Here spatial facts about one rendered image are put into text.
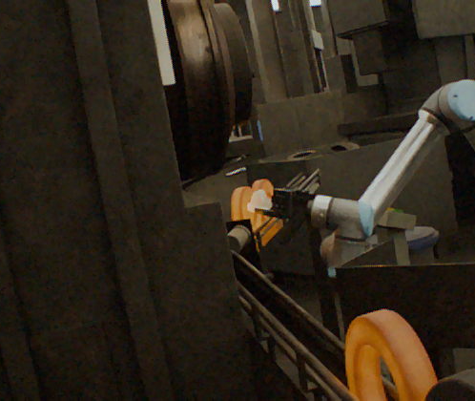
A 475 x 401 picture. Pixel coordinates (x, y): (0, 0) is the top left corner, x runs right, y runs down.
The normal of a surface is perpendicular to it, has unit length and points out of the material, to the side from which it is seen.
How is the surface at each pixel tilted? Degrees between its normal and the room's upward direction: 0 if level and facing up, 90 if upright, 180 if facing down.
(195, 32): 75
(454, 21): 90
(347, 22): 92
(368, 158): 90
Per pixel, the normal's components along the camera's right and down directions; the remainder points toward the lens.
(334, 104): -0.82, 0.21
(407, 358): 0.05, -0.60
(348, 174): 0.47, 0.01
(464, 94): 0.00, -0.01
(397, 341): -0.02, -0.77
